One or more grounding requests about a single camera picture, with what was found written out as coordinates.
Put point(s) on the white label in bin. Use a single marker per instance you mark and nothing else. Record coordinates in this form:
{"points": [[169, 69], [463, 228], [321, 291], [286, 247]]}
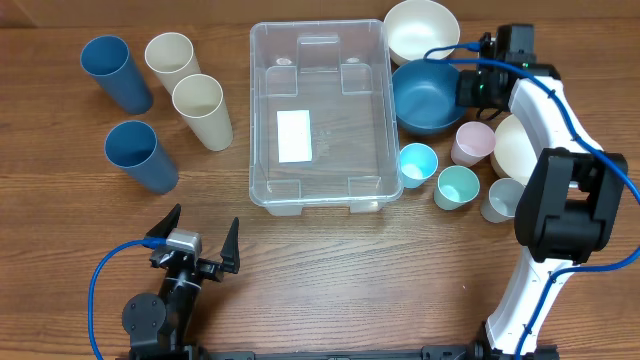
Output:
{"points": [[294, 136]]}

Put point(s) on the grey small cup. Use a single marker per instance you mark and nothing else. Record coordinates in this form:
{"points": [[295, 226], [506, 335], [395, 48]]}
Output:
{"points": [[502, 200]]}

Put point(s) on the cream tall cup rear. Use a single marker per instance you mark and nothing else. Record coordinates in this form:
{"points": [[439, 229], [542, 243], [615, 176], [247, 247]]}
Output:
{"points": [[171, 56]]}

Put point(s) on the cream bowl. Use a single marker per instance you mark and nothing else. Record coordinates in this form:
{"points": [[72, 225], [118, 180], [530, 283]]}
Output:
{"points": [[416, 26], [513, 155]]}

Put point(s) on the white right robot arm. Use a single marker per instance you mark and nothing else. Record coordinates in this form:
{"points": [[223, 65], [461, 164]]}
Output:
{"points": [[569, 204]]}

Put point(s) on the cream tall cup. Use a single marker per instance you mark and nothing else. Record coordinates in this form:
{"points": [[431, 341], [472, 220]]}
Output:
{"points": [[199, 99], [171, 56]]}

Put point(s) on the clear plastic storage bin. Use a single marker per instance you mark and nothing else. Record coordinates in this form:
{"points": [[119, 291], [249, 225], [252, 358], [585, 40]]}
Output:
{"points": [[340, 71]]}

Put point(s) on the dark blue tall cup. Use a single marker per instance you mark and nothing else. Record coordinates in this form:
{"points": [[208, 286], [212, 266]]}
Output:
{"points": [[133, 146], [108, 60]]}

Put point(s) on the dark blue tall cup rear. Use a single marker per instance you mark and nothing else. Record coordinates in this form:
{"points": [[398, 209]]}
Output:
{"points": [[108, 60]]}

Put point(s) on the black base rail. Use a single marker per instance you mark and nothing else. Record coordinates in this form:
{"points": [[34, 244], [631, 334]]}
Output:
{"points": [[340, 354]]}

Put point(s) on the dark blue tall cup front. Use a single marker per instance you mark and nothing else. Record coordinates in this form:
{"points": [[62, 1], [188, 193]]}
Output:
{"points": [[133, 146]]}

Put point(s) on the dark blue bowl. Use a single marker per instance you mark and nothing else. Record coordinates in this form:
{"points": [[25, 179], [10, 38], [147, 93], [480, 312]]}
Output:
{"points": [[425, 97]]}

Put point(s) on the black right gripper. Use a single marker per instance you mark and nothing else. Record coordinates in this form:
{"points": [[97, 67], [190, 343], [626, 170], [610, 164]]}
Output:
{"points": [[468, 97]]}

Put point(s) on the cream tall cup front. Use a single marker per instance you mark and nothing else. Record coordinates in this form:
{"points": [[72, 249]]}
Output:
{"points": [[199, 99]]}

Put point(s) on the pink small cup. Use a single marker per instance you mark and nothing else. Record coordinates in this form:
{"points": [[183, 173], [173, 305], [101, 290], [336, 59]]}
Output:
{"points": [[473, 142]]}

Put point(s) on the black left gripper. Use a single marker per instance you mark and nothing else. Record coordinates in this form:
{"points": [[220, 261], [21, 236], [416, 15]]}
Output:
{"points": [[230, 253]]}

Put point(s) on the light blue small cup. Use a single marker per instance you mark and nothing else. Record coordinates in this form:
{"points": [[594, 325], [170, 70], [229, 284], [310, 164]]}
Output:
{"points": [[419, 162]]}

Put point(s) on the mint green small cup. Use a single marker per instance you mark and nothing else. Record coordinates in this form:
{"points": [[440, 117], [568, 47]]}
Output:
{"points": [[456, 186]]}

